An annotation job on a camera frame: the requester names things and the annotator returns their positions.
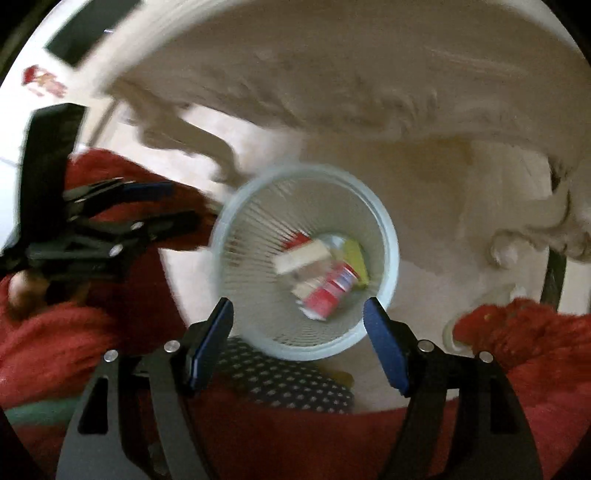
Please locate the black white dotted cloth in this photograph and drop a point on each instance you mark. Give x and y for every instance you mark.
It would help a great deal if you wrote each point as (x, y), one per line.
(286, 383)

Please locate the red wall ornament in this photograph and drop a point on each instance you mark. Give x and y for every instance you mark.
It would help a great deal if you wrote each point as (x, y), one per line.
(44, 82)

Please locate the yellow green packet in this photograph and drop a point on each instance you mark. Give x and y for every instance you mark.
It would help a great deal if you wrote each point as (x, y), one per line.
(356, 261)

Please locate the beige cardboard box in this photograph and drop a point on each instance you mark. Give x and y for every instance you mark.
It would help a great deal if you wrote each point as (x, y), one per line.
(302, 258)

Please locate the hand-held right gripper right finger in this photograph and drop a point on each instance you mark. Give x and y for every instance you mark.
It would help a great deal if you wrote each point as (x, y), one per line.
(385, 350)

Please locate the cream carved round table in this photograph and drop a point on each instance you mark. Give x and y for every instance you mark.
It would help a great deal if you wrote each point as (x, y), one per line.
(346, 69)

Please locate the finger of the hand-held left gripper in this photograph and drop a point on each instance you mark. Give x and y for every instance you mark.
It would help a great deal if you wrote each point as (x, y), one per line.
(175, 224)
(147, 189)

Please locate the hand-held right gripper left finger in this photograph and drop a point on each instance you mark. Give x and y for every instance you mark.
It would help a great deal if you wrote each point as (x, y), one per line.
(212, 341)

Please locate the black wall television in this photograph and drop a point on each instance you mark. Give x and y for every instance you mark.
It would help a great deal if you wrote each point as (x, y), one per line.
(87, 32)

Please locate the person's left hand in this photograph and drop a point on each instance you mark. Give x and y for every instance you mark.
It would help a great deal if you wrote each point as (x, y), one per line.
(23, 290)

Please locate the person's left forearm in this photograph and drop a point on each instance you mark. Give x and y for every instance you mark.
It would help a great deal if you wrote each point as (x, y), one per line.
(55, 341)

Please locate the pale blue slatted wastebasket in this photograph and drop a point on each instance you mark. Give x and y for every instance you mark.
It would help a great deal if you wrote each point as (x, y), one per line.
(258, 217)

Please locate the red white carton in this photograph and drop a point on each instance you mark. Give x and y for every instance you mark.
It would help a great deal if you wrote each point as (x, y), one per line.
(330, 293)

